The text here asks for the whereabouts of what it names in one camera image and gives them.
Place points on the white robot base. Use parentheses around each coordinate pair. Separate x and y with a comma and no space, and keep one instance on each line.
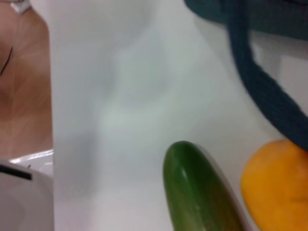
(19,204)

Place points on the green cucumber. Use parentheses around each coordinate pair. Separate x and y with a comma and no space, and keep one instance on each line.
(197,187)

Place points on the dark teal insulated bag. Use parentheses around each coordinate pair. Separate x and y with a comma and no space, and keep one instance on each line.
(260,72)

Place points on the orange pear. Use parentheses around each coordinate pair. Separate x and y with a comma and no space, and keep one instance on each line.
(276,183)

